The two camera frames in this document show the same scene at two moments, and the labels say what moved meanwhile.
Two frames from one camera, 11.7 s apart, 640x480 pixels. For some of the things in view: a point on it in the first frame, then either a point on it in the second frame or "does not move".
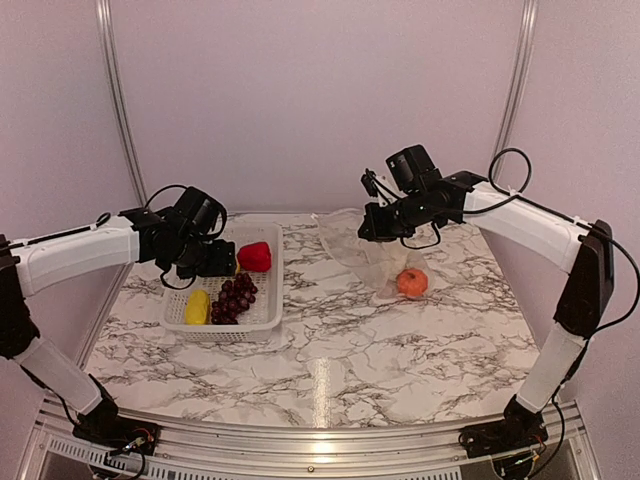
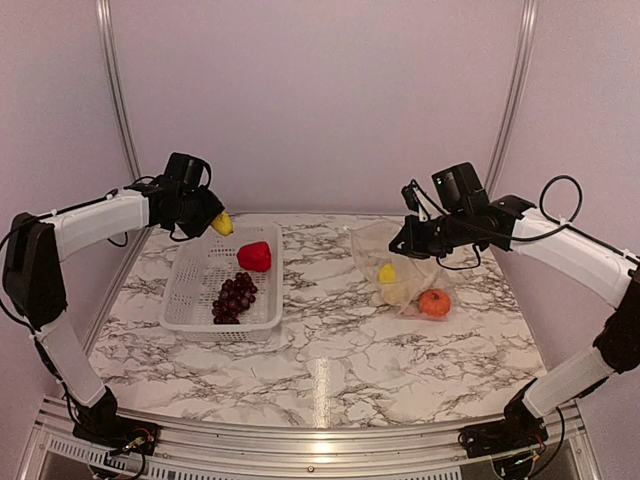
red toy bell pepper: x=255 y=257 does not move
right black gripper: x=376 y=230 → x=412 y=246
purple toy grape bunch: x=235 y=297 does not move
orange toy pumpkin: x=412 y=282 → x=434 y=302
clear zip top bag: x=381 y=262 → x=407 y=285
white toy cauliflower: x=395 y=261 → x=395 y=294
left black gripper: x=223 y=263 → x=215 y=206
